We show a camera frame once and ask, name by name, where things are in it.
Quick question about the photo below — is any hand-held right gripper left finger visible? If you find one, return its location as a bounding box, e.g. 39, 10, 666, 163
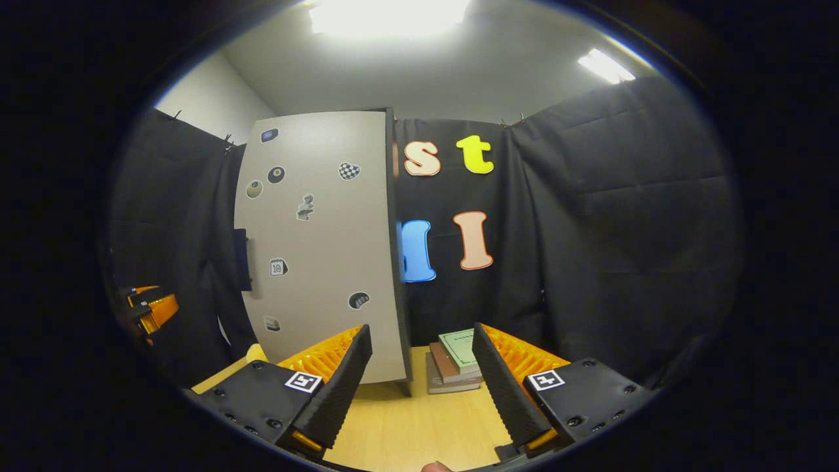
190, 323, 374, 460

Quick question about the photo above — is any brown book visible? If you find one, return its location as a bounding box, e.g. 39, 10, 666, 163
429, 341, 463, 385

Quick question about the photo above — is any black backdrop cloth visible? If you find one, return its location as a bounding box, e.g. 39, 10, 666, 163
108, 75, 745, 387

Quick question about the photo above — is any black door handle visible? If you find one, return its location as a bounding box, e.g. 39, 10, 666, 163
233, 228, 254, 292

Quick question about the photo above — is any narrow ceiling light panel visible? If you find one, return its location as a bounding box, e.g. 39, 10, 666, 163
577, 48, 636, 85

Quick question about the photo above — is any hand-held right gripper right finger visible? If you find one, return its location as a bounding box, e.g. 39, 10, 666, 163
472, 321, 659, 458

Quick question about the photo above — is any grey cabinet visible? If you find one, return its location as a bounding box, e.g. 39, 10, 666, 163
233, 107, 415, 398

